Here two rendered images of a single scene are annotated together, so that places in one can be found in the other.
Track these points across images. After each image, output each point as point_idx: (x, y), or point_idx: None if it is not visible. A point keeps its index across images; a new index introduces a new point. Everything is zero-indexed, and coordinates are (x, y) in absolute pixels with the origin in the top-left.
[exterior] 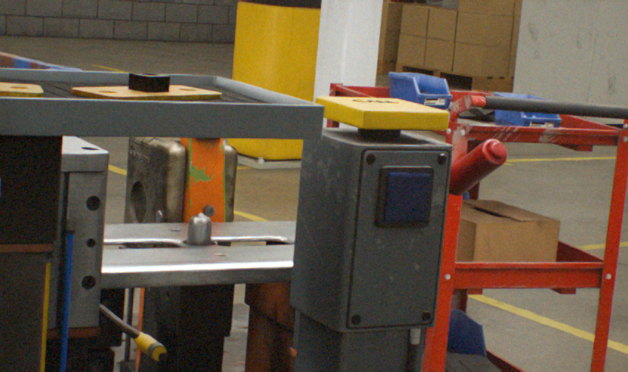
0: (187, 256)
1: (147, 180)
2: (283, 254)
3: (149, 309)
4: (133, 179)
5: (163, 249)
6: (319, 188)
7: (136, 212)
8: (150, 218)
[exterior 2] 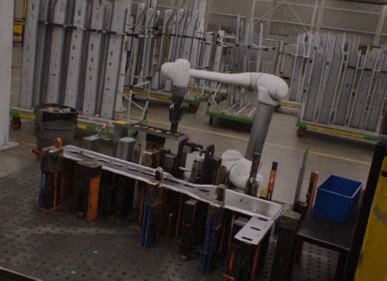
0: (91, 154)
1: (58, 156)
2: (80, 150)
3: (58, 175)
4: (53, 158)
5: (90, 155)
6: (125, 130)
7: (53, 163)
8: (59, 161)
